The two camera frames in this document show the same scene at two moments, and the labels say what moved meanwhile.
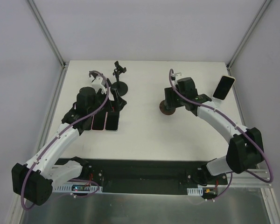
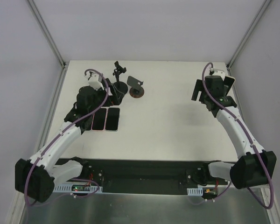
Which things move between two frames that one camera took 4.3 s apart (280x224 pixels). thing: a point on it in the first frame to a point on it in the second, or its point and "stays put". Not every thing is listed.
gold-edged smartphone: (224, 86) stays put
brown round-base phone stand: (164, 109) to (136, 91)
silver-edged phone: (112, 121) stays put
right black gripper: (169, 97) to (197, 91)
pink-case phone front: (99, 122) stays put
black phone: (87, 124) stays put
